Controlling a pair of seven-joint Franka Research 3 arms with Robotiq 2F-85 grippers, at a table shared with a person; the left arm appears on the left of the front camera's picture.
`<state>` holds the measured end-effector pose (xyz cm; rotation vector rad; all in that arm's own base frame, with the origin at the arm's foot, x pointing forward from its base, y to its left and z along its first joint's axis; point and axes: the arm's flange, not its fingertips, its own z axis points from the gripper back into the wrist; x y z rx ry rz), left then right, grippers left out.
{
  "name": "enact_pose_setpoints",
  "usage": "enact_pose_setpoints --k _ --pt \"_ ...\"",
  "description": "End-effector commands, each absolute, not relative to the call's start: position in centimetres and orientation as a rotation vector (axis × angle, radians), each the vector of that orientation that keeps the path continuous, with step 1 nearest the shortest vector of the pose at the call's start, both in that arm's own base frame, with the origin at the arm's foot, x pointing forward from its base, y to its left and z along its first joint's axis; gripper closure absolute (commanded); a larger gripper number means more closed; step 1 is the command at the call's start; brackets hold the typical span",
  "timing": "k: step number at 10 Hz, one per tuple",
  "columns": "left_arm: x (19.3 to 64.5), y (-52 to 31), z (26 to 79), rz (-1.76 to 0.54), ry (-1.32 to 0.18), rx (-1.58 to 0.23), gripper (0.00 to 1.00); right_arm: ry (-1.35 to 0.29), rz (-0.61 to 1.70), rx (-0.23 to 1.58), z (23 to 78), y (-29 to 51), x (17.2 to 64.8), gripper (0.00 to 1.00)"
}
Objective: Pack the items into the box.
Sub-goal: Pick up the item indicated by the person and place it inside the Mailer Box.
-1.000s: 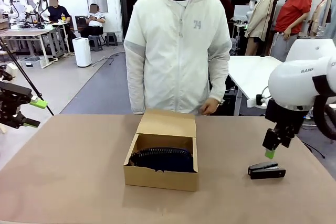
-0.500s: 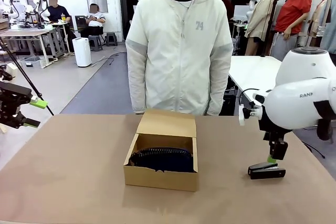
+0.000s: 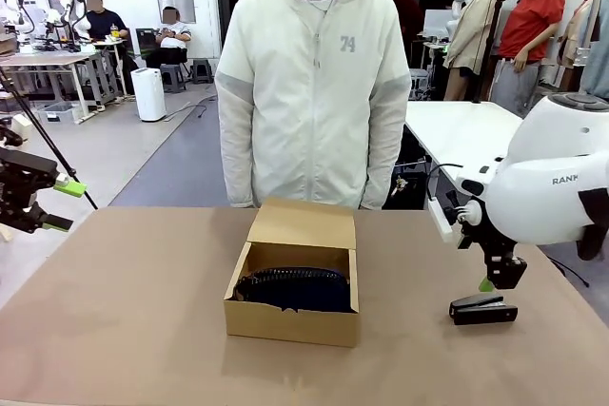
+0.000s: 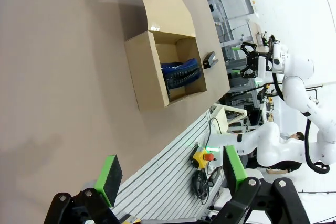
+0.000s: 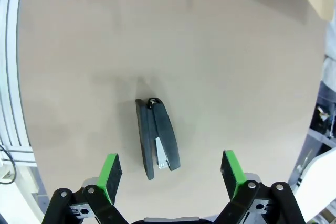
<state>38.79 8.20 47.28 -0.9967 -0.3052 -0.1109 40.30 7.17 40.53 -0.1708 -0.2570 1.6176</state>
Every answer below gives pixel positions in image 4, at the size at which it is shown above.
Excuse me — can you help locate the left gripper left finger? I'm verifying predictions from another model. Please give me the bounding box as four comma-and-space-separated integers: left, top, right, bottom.
43, 154, 123, 224

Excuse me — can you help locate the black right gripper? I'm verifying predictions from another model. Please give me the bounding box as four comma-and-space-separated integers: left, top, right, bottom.
230, 41, 268, 79

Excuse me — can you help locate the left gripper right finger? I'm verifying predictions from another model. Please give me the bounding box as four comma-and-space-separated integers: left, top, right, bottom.
211, 145, 312, 224

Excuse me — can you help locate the black stapler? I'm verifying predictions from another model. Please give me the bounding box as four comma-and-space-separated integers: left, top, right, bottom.
203, 51, 219, 70

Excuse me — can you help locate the navy zipper pencil case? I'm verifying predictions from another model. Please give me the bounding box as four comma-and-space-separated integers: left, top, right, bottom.
160, 58, 202, 101

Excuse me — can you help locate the brown cardboard box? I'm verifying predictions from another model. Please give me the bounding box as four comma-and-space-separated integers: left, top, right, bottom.
124, 0, 208, 112

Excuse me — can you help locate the black power adapter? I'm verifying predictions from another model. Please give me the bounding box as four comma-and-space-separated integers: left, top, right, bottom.
208, 167, 223, 187

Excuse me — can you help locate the yellow emergency stop button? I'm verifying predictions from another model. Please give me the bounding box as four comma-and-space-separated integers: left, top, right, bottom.
190, 147, 217, 170

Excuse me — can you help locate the cream trestle stand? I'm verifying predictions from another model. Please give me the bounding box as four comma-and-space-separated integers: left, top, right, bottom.
209, 103, 248, 134

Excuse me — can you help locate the bystander in black shirt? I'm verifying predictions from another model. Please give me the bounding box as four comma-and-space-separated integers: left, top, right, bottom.
265, 131, 305, 175

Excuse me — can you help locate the black coiled cable bundle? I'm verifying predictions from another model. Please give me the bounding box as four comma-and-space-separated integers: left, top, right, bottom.
191, 168, 211, 205

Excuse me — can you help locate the black power cable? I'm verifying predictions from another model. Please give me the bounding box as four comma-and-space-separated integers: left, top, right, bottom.
208, 117, 223, 143

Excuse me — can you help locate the black corrugated cable hose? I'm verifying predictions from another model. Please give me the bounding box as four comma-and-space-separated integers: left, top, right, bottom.
271, 73, 330, 175

